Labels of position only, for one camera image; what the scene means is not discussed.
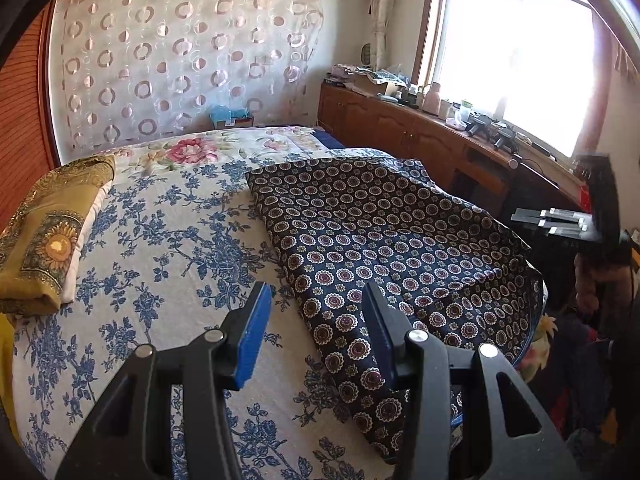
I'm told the bright window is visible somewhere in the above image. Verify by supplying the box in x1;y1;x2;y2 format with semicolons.
412;0;612;158

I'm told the pink thermos jug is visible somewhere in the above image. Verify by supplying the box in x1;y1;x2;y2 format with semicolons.
422;81;440;116

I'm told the navy circle-patterned cloth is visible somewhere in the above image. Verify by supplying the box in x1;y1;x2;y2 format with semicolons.
246;156;544;463

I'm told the circle-patterned sheer curtain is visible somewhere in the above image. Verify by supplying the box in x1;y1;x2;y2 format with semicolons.
50;0;324;159

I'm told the blue floral white bedsheet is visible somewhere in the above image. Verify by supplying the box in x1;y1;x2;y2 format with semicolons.
13;157;392;479

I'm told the navy blue mattress edge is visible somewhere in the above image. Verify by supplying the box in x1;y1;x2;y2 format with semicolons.
312;129;344;150

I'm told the person's right hand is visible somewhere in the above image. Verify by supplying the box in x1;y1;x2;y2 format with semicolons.
574;254;634;339

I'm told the yellow sunflower pillow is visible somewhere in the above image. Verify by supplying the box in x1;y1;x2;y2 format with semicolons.
1;155;116;316

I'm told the floral pink quilt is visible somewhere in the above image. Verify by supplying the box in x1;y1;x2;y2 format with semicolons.
106;126;329;174

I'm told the long wooden sideboard cabinet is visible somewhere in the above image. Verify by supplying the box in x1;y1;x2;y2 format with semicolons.
318;82;580;218

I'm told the clutter on sideboard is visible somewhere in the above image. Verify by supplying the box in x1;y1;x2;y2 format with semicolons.
318;64;556;162

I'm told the blue tissue box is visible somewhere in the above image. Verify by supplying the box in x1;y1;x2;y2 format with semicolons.
207;105;254;129

